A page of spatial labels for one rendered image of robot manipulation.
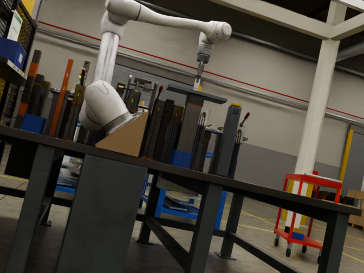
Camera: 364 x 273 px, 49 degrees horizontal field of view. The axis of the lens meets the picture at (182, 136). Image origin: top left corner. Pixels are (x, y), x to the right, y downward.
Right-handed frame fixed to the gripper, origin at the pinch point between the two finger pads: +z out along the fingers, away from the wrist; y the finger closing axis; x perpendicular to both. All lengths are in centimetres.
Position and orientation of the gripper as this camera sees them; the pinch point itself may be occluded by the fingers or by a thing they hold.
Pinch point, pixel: (196, 87)
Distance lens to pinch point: 249.6
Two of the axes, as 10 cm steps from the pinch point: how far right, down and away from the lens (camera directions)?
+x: -9.7, -2.3, 0.3
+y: 0.1, 0.8, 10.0
